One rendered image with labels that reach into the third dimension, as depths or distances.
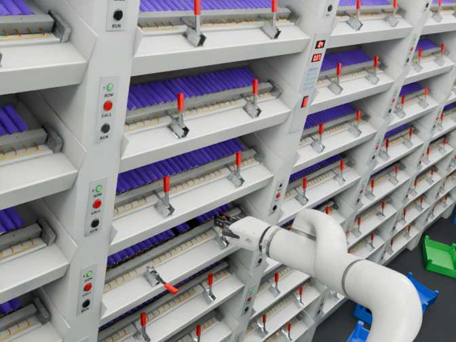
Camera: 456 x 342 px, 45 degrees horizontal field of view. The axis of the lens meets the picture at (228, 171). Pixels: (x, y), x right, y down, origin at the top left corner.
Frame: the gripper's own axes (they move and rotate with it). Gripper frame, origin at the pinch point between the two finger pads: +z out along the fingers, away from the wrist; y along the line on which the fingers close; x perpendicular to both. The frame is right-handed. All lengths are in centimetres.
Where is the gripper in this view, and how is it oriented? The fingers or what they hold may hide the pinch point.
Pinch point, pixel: (222, 220)
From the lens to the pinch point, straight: 154.2
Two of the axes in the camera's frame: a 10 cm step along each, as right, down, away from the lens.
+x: 0.7, -9.3, -3.6
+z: -7.8, -2.8, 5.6
